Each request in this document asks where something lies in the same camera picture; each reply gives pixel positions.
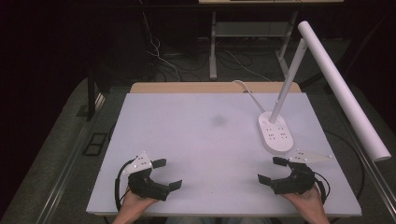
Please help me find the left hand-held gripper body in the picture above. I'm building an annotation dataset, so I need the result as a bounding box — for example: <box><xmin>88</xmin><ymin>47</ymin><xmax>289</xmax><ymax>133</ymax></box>
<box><xmin>121</xmin><ymin>151</ymin><xmax>171</xmax><ymax>202</ymax></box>

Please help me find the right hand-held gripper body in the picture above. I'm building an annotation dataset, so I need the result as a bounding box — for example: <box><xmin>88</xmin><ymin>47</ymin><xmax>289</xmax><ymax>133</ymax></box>
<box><xmin>270</xmin><ymin>148</ymin><xmax>333</xmax><ymax>196</ymax></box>

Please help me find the person's left hand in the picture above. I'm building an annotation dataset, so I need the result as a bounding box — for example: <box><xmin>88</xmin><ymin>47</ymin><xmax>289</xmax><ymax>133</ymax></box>
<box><xmin>116</xmin><ymin>187</ymin><xmax>160</xmax><ymax>222</ymax></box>

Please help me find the person's right hand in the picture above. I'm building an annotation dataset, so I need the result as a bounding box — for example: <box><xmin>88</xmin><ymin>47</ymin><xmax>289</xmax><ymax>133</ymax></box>
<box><xmin>280</xmin><ymin>185</ymin><xmax>325</xmax><ymax>219</ymax></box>

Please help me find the white desk lamp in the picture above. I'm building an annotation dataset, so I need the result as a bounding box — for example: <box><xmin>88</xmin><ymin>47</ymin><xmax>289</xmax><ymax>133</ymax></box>
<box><xmin>258</xmin><ymin>20</ymin><xmax>392</xmax><ymax>162</ymax></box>

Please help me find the black stand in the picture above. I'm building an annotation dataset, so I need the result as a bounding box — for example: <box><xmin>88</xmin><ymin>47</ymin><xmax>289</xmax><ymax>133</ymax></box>
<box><xmin>86</xmin><ymin>66</ymin><xmax>110</xmax><ymax>122</ymax></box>

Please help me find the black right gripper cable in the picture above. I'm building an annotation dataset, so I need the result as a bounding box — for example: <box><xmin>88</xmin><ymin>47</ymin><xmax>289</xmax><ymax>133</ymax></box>
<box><xmin>313</xmin><ymin>171</ymin><xmax>332</xmax><ymax>205</ymax></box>

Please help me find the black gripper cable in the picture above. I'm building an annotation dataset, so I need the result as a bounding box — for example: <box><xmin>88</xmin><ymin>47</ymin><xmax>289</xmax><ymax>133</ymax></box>
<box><xmin>313</xmin><ymin>171</ymin><xmax>332</xmax><ymax>205</ymax></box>
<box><xmin>113</xmin><ymin>158</ymin><xmax>135</xmax><ymax>213</ymax></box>

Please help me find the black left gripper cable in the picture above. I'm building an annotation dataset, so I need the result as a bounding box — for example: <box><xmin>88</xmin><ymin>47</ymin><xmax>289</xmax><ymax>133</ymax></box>
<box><xmin>113</xmin><ymin>158</ymin><xmax>135</xmax><ymax>213</ymax></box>

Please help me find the long black floor cable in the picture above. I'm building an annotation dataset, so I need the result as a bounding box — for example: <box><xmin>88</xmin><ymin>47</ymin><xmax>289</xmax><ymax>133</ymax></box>
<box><xmin>322</xmin><ymin>130</ymin><xmax>366</xmax><ymax>202</ymax></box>

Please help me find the white lamp cable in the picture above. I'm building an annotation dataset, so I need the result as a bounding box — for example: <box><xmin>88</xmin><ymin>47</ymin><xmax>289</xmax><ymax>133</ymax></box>
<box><xmin>232</xmin><ymin>79</ymin><xmax>266</xmax><ymax>114</ymax></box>

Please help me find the metal floor rail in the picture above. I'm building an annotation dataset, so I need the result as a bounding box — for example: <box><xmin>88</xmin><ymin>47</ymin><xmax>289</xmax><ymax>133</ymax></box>
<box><xmin>326</xmin><ymin>92</ymin><xmax>396</xmax><ymax>216</ymax></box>
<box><xmin>35</xmin><ymin>92</ymin><xmax>106</xmax><ymax>224</ymax></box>

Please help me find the white floor cable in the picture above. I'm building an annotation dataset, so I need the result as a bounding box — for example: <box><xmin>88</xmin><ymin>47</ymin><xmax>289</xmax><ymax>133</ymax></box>
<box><xmin>138</xmin><ymin>0</ymin><xmax>183</xmax><ymax>82</ymax></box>

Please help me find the grey metal desk frame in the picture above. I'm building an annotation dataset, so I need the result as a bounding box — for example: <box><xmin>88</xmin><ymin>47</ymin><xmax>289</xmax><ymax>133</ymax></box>
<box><xmin>209</xmin><ymin>10</ymin><xmax>299</xmax><ymax>81</ymax></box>

